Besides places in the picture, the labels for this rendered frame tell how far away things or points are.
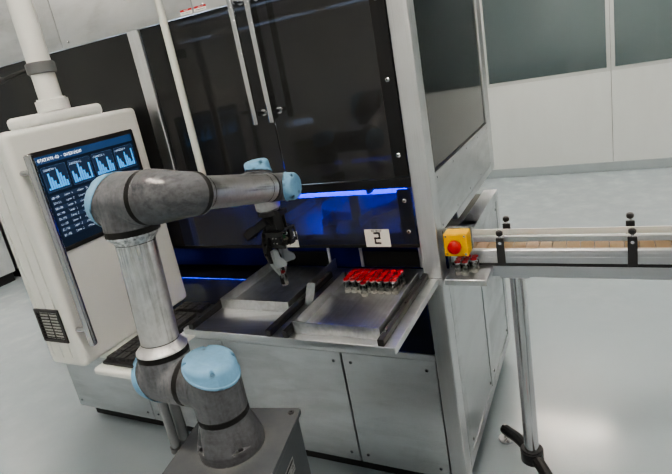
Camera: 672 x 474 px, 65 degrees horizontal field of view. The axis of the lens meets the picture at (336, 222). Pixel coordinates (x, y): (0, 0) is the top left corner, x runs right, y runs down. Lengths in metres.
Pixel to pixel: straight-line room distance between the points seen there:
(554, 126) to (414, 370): 4.60
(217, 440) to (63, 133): 1.06
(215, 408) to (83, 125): 1.06
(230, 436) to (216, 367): 0.16
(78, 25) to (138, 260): 1.25
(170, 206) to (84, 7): 1.25
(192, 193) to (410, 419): 1.24
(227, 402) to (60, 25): 1.61
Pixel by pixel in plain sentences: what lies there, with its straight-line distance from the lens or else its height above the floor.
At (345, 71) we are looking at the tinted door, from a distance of 1.61.
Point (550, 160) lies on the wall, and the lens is 6.24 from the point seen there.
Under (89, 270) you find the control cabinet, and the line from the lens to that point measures 1.86.
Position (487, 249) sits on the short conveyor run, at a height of 0.93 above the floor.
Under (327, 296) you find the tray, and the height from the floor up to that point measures 0.89.
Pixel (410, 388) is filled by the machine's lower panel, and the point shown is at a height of 0.46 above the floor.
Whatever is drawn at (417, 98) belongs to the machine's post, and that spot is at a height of 1.44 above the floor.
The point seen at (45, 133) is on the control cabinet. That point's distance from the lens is 1.80.
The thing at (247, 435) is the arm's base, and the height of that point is 0.84.
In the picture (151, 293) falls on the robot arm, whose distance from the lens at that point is 1.21.
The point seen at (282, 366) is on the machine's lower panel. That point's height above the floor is 0.49.
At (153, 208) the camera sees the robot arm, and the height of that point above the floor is 1.36.
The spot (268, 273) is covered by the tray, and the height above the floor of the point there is 0.88.
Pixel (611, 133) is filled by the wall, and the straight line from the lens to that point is 6.17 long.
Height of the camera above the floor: 1.57
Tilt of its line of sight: 17 degrees down
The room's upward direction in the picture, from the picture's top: 11 degrees counter-clockwise
